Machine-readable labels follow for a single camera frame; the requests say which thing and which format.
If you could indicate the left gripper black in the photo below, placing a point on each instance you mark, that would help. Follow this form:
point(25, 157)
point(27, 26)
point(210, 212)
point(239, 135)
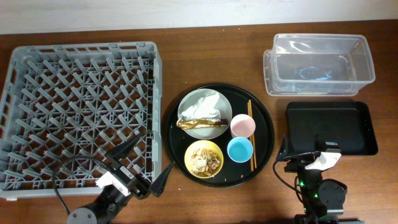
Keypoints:
point(135, 178)

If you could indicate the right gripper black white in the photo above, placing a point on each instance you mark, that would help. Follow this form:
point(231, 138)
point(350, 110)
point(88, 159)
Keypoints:
point(298, 165)

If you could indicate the pink cup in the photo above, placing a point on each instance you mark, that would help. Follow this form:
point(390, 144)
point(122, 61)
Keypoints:
point(242, 125)

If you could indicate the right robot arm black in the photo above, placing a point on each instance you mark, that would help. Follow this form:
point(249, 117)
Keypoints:
point(322, 199)

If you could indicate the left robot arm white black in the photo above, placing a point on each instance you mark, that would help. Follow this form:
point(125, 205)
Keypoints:
point(104, 209)

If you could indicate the grey plastic dishwasher rack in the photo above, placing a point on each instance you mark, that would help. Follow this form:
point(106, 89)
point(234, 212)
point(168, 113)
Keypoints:
point(64, 106)

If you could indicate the blue cup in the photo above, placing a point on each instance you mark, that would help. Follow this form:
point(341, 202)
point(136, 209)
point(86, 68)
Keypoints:
point(239, 149)

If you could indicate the round black serving tray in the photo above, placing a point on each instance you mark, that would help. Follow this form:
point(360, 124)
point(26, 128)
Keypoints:
point(232, 173)

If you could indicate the wooden chopstick right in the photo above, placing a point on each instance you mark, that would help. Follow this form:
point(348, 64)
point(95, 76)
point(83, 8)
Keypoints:
point(252, 139)

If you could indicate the wooden chopstick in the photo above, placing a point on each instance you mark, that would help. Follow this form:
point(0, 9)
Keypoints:
point(251, 155)
point(252, 139)

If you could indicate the wooden chopstick left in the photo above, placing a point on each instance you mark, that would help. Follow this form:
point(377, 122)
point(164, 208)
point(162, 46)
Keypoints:
point(251, 155)

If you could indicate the yellow bowl with food scraps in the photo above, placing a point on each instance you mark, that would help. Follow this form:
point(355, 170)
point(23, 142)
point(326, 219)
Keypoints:
point(203, 159)

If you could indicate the gold foil wrapper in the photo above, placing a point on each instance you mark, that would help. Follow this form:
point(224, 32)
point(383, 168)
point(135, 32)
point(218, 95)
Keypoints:
point(201, 123)

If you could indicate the black rectangular tray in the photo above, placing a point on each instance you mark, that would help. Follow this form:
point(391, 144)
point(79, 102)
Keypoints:
point(347, 123)

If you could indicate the grey ceramic plate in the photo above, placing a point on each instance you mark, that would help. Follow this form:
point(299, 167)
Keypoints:
point(223, 105)

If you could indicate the crumpled white napkin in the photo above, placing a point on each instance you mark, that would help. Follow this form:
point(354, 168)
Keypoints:
point(204, 108)

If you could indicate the clear plastic bin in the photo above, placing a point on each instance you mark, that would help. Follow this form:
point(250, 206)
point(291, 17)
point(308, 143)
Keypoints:
point(318, 65)

